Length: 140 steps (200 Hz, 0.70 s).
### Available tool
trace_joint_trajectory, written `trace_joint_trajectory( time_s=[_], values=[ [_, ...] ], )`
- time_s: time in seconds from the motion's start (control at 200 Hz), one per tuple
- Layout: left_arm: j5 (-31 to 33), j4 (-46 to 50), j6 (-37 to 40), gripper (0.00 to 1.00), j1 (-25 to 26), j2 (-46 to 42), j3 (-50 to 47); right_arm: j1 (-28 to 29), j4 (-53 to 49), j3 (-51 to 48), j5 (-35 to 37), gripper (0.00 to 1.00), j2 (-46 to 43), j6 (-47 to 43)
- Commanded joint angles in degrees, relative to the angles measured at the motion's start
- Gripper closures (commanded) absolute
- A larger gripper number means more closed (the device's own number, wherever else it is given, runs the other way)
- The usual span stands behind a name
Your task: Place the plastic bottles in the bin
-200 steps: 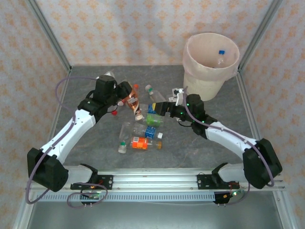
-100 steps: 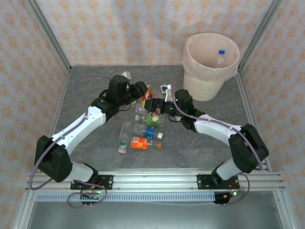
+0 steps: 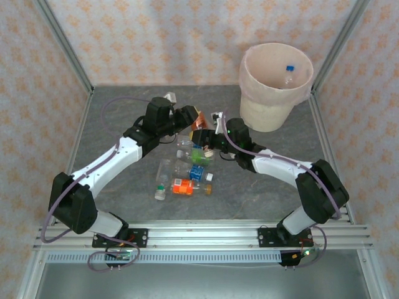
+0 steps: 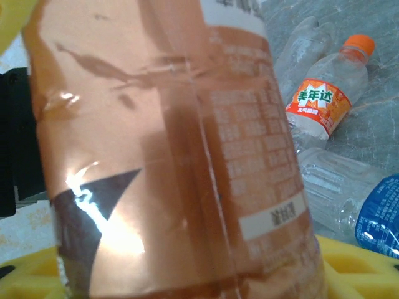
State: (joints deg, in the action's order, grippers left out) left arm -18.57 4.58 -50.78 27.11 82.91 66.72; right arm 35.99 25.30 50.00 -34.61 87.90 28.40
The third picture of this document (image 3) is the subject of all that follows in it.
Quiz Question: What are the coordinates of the green label plastic bottle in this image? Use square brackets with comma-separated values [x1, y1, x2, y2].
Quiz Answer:
[176, 148, 216, 166]

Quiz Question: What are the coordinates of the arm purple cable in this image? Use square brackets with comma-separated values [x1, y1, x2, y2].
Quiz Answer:
[40, 96, 153, 272]
[219, 107, 342, 270]

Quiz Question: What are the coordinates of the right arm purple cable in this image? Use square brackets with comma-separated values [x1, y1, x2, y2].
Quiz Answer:
[219, 107, 342, 270]

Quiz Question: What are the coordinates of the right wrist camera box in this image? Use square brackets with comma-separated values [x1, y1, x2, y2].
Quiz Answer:
[211, 110, 228, 135]

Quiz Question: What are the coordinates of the aluminium frame post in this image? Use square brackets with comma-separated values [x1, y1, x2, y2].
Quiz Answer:
[32, 0, 95, 96]
[310, 0, 372, 94]
[357, 250, 390, 299]
[15, 250, 47, 299]

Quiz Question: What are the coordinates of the cream plastic bin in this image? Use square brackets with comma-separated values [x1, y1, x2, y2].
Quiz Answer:
[239, 42, 314, 132]

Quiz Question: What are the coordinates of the black electronics bracket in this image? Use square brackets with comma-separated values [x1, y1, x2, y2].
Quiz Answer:
[104, 254, 132, 269]
[280, 251, 308, 269]

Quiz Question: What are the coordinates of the clear bottle green ring cap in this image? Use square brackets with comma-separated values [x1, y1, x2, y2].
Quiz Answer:
[154, 158, 174, 202]

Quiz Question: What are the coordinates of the orange label bottle yellow cap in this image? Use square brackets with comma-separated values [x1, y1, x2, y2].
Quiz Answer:
[170, 178, 213, 196]

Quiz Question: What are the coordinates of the aluminium base rail beam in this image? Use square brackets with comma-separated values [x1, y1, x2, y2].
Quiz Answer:
[32, 219, 375, 252]

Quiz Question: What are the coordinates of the aluminium table side rail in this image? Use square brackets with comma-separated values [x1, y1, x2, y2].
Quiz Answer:
[310, 92, 355, 224]
[51, 92, 94, 225]

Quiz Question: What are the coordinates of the grey metal panel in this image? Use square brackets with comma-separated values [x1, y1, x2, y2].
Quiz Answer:
[34, 263, 373, 299]

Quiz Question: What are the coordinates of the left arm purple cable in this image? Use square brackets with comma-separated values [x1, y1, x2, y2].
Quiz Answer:
[40, 96, 153, 272]

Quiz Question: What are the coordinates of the blue cap clear bottle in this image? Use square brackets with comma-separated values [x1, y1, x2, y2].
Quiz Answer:
[282, 64, 297, 88]

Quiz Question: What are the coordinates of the red label plastic bottle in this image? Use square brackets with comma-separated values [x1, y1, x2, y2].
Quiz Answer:
[190, 111, 209, 131]

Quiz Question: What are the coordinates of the blue label plastic bottle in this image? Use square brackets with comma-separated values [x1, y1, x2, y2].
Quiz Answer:
[173, 164, 215, 182]
[176, 136, 196, 150]

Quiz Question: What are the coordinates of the slotted grey cable duct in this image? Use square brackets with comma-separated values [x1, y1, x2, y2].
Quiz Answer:
[46, 251, 283, 264]

